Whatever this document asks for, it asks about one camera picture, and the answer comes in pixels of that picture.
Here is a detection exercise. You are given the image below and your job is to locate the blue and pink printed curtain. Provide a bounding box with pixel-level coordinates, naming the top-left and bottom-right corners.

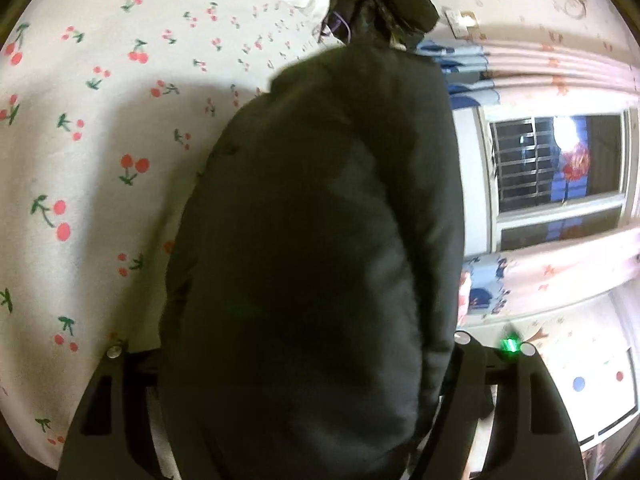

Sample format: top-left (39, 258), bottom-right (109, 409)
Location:
top-left (457, 227), bottom-right (640, 321)
top-left (415, 40), bottom-right (640, 111)

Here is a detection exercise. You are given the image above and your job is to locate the cherry print bed sheet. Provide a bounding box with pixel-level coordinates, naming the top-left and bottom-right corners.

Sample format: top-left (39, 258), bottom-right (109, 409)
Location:
top-left (0, 0), bottom-right (341, 471)

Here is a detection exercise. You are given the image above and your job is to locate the black puffer jacket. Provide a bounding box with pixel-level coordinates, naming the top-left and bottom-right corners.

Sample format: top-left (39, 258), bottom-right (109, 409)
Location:
top-left (159, 45), bottom-right (466, 480)

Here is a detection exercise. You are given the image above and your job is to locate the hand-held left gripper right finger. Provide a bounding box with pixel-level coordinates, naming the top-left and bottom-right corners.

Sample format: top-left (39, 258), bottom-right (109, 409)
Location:
top-left (415, 331), bottom-right (586, 480)

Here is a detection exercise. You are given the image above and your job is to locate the barred window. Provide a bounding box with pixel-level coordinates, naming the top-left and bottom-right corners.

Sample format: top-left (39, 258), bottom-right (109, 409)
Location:
top-left (472, 107), bottom-right (640, 256)

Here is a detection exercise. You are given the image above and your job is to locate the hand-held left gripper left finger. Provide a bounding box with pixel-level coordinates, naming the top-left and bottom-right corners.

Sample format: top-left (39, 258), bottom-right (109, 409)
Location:
top-left (57, 342), bottom-right (176, 480)

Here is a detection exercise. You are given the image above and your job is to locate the white wall socket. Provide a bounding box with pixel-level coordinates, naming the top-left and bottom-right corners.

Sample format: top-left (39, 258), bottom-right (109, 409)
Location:
top-left (442, 7), bottom-right (481, 38)

